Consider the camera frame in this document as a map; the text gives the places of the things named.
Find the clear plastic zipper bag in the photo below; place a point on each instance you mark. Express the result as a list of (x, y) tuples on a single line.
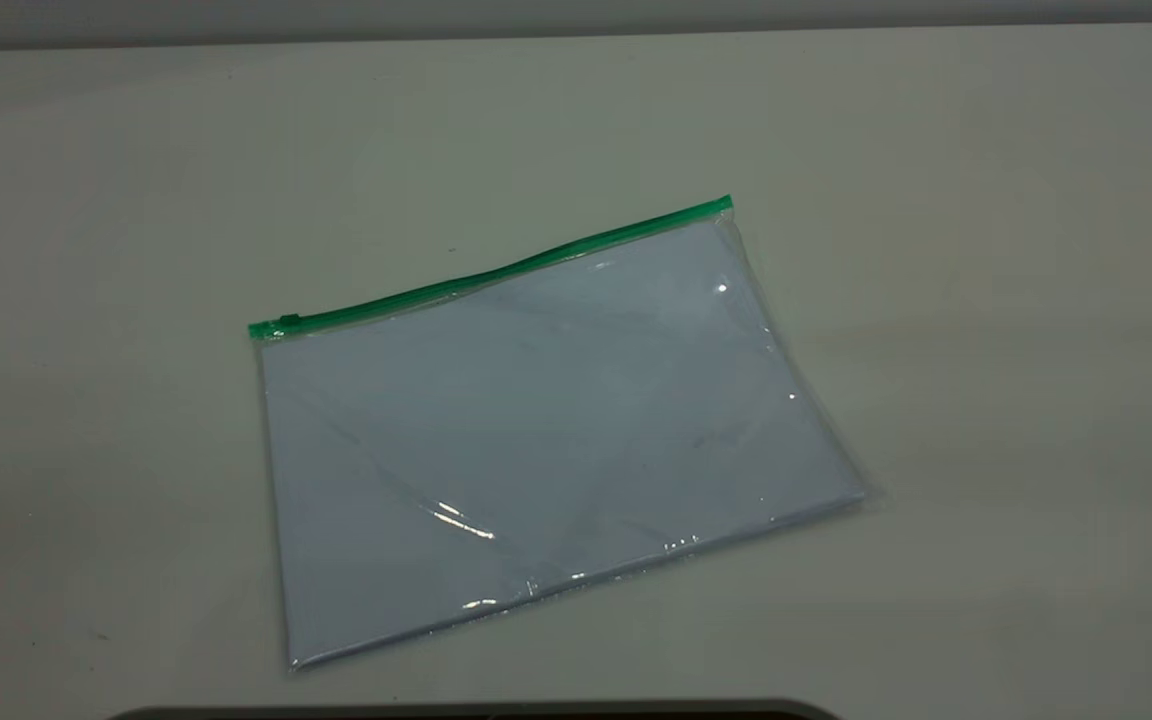
[(556, 440)]

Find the green zipper slider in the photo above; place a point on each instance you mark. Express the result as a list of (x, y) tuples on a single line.
[(288, 322)]

